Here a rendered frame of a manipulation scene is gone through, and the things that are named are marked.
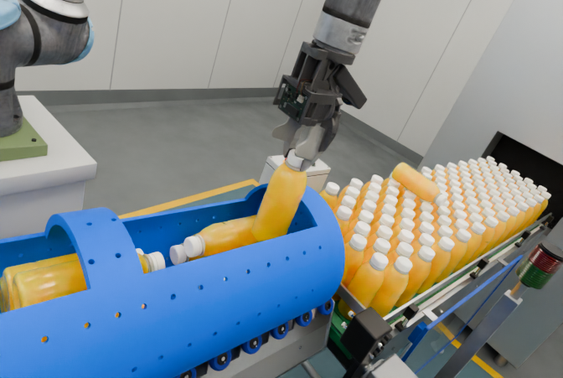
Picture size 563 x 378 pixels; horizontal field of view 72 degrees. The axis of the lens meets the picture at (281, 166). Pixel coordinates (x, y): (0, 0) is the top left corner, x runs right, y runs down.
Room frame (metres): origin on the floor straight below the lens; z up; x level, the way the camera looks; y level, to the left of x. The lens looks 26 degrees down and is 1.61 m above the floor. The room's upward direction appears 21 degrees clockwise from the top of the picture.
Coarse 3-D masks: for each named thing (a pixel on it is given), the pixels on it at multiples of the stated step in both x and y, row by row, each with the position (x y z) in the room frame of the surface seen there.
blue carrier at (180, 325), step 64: (256, 192) 0.75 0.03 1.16; (0, 256) 0.40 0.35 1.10; (128, 256) 0.37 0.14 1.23; (256, 256) 0.49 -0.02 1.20; (320, 256) 0.58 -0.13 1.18; (0, 320) 0.24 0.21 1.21; (64, 320) 0.28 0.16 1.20; (128, 320) 0.32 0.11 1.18; (192, 320) 0.37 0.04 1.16; (256, 320) 0.45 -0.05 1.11
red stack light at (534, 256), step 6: (534, 252) 0.83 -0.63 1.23; (540, 252) 0.81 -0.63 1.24; (534, 258) 0.81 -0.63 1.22; (540, 258) 0.81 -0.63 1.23; (546, 258) 0.80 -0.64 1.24; (552, 258) 0.80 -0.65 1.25; (534, 264) 0.81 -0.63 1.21; (540, 264) 0.80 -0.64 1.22; (546, 264) 0.80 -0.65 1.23; (552, 264) 0.79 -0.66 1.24; (558, 264) 0.79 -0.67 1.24; (546, 270) 0.79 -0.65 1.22; (552, 270) 0.79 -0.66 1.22
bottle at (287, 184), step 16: (272, 176) 0.62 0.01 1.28; (288, 176) 0.61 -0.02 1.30; (304, 176) 0.62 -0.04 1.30; (272, 192) 0.61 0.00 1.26; (288, 192) 0.60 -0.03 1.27; (304, 192) 0.63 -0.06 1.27; (272, 208) 0.60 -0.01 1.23; (288, 208) 0.60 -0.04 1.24; (256, 224) 0.61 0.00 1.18; (272, 224) 0.60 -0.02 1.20; (288, 224) 0.61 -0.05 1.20
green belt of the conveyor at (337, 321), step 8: (504, 248) 1.48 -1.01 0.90; (456, 280) 1.11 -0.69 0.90; (416, 296) 0.95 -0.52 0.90; (432, 296) 0.98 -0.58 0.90; (336, 304) 0.79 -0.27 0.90; (416, 304) 0.91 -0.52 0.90; (336, 312) 0.76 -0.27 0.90; (336, 320) 0.74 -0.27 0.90; (344, 320) 0.75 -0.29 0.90; (392, 320) 0.81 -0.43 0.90; (336, 328) 0.72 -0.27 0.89; (336, 336) 0.71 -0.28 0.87; (336, 344) 0.71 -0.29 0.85; (344, 352) 0.69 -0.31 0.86
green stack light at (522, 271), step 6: (528, 258) 0.83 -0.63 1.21; (522, 264) 0.83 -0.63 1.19; (528, 264) 0.82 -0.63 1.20; (516, 270) 0.84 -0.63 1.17; (522, 270) 0.82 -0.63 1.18; (528, 270) 0.81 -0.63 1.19; (534, 270) 0.80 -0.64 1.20; (540, 270) 0.80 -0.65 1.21; (522, 276) 0.81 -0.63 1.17; (528, 276) 0.80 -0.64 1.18; (534, 276) 0.80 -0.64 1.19; (540, 276) 0.79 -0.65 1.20; (546, 276) 0.79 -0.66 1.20; (552, 276) 0.80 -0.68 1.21; (528, 282) 0.80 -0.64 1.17; (534, 282) 0.79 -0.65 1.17; (540, 282) 0.79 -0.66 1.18; (546, 282) 0.80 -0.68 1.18; (540, 288) 0.80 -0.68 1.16
